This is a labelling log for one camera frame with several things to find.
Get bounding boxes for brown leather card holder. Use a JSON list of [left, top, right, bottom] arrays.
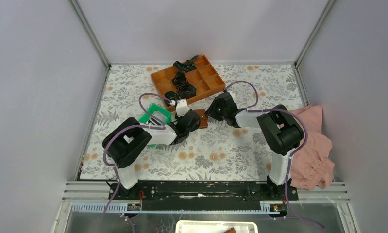
[[194, 109, 208, 129]]

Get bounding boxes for green plastic card box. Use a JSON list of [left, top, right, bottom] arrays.
[[139, 103, 174, 149]]

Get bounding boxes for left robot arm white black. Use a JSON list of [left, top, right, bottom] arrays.
[[102, 99, 201, 200]]

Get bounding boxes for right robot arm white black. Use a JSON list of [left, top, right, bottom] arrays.
[[205, 92, 307, 200]]

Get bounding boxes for orange wooden compartment tray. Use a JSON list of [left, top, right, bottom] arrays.
[[151, 55, 226, 104]]

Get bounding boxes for black items in tray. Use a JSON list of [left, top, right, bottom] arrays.
[[171, 55, 199, 99]]

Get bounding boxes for pink crumpled cloth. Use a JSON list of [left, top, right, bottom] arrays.
[[290, 105, 335, 190]]

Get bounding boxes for black coiled cable in tray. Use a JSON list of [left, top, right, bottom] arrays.
[[163, 91, 182, 106]]

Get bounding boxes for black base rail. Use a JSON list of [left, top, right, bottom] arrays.
[[109, 180, 299, 213]]

